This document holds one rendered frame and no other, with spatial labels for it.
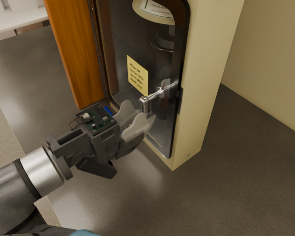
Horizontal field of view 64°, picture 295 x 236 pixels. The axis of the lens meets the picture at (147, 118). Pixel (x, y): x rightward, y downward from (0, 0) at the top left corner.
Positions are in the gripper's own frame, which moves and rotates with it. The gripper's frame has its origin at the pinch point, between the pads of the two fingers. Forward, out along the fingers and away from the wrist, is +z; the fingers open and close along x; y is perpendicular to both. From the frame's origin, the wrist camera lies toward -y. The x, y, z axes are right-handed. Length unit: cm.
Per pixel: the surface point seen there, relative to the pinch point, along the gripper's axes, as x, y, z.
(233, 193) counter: -19.0, -21.2, 12.6
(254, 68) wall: 3.0, -10.0, 47.6
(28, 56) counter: 75, -18, -7
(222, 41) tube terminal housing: -5.9, 15.6, 12.5
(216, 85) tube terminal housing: -5.5, 4.9, 14.2
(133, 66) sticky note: 8.9, 6.9, 3.4
